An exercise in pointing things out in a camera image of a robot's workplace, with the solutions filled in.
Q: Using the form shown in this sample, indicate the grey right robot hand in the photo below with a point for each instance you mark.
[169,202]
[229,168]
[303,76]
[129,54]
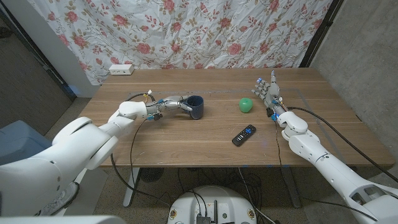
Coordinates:
[273,96]

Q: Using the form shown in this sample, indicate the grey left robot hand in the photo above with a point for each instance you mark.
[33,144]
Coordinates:
[169,102]

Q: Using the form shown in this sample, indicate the dark blue mug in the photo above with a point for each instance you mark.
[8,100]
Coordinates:
[197,109]

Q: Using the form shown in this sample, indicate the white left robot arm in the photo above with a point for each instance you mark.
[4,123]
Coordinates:
[62,155]

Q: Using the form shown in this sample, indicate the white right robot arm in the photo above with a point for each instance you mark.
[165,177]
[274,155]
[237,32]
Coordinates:
[335,174]

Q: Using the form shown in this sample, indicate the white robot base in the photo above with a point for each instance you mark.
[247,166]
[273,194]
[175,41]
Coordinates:
[211,199]

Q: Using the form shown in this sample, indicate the green ball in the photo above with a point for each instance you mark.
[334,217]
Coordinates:
[245,105]

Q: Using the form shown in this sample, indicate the black TV remote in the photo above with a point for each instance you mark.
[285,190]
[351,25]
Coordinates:
[243,136]

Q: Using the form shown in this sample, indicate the white power strip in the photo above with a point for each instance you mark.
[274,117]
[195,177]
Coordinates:
[121,69]

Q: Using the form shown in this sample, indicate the floral backdrop cloth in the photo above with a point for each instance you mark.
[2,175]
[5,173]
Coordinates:
[186,34]

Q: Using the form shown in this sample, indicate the black round fan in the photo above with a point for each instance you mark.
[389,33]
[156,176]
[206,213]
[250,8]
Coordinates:
[151,174]

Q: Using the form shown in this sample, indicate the black backdrop stand pole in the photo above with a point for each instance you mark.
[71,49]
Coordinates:
[320,32]

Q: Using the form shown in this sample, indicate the white table leg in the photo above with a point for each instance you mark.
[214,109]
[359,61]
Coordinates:
[131,186]

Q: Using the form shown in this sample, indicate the grey table leg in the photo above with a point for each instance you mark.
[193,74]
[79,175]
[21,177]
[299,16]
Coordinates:
[292,189]

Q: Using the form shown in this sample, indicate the white floor mat blue footprints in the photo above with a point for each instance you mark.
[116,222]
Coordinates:
[93,189]

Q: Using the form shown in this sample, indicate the black antenna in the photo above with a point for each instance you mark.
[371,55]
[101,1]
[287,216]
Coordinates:
[215,211]

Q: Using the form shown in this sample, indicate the grey mini computer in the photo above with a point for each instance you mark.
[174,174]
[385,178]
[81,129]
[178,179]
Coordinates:
[203,220]

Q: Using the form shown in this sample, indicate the large grey sneaker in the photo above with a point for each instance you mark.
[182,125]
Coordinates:
[63,197]

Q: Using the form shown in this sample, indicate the blue plastic bin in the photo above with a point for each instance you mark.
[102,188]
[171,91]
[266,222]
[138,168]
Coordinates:
[18,140]

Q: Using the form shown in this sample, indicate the black door frame strip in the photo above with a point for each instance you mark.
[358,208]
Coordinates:
[45,63]

